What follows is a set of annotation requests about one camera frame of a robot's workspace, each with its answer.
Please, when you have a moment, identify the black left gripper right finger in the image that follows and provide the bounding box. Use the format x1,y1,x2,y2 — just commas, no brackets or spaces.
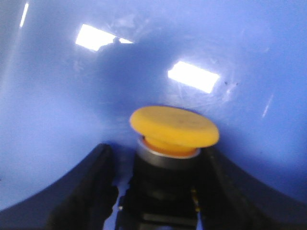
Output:
196,147,307,230

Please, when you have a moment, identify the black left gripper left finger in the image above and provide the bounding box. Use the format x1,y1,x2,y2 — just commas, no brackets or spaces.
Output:
0,144,118,230

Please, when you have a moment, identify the yellow mushroom push button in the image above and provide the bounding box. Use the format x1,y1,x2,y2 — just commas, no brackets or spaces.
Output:
115,105,220,230

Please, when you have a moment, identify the blue plastic tray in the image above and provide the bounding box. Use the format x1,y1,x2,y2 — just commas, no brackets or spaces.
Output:
0,0,307,213

